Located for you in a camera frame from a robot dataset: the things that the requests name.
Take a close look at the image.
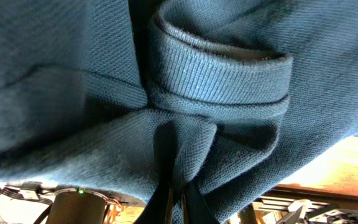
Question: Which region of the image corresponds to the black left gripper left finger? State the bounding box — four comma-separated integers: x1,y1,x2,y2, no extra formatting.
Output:
134,182,174,224

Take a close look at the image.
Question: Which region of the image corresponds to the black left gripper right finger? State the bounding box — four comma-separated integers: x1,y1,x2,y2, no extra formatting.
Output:
181,182,219,224

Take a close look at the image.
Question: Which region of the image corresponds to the blue polo shirt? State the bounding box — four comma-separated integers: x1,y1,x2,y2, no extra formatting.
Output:
0,0,358,221

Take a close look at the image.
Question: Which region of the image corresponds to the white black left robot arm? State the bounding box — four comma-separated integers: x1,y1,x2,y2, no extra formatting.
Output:
34,182,218,224

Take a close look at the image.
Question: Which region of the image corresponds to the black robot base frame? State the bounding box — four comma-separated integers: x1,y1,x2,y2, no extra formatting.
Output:
226,182,358,223

